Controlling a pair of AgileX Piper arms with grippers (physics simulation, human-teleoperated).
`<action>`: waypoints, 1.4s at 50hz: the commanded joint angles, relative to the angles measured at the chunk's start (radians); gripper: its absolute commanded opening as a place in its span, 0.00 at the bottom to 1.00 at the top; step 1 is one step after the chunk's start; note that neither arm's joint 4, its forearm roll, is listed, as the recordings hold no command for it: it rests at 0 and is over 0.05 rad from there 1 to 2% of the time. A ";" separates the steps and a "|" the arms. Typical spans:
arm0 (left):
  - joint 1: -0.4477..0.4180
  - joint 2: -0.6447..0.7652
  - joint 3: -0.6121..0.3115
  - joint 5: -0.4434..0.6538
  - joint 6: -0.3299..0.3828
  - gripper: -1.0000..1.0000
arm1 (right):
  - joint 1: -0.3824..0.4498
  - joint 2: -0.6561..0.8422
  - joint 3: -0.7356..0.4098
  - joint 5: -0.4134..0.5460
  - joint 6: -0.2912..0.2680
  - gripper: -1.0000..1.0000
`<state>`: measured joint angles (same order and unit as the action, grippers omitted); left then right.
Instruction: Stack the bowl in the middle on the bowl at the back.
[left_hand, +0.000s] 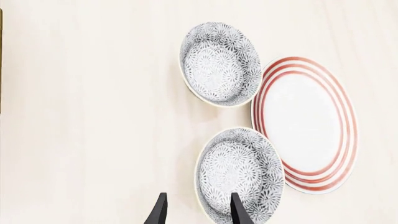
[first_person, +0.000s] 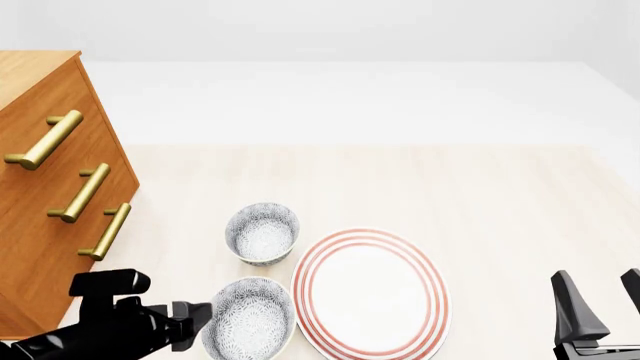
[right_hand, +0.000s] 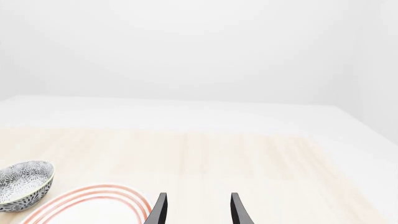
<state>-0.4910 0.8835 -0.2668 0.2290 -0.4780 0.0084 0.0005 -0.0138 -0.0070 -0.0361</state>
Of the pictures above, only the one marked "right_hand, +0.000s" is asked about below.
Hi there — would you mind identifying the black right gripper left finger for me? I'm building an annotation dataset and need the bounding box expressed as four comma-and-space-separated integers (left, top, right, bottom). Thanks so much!
143, 192, 168, 224

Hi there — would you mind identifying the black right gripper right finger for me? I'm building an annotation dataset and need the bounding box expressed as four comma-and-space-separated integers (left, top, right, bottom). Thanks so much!
230, 192, 256, 224

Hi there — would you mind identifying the black white patterned bowl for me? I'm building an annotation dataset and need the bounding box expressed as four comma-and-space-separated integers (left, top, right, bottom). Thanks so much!
0, 159, 55, 213

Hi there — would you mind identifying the white plate with red rings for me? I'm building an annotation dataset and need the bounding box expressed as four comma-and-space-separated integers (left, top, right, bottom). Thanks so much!
19, 184, 154, 224

